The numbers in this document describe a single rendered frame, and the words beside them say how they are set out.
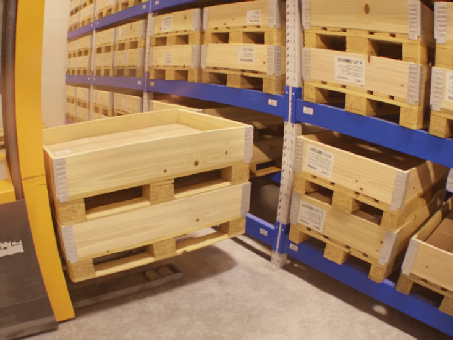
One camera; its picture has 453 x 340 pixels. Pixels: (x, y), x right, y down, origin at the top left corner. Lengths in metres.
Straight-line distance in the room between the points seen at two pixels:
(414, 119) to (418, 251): 0.70
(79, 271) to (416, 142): 1.85
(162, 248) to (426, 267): 1.50
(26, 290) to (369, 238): 1.89
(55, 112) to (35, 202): 6.04
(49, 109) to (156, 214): 5.95
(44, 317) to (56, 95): 6.14
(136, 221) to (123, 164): 0.31
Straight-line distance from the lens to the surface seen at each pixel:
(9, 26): 1.66
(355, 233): 2.11
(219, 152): 2.10
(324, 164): 2.14
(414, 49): 1.84
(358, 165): 1.99
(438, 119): 1.79
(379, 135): 1.94
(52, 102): 7.70
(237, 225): 2.36
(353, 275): 2.25
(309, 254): 2.42
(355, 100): 2.00
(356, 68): 1.99
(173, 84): 3.35
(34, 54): 1.65
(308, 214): 2.30
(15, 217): 1.72
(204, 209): 2.15
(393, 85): 1.88
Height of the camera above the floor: 1.43
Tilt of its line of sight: 19 degrees down
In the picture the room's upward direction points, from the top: 2 degrees clockwise
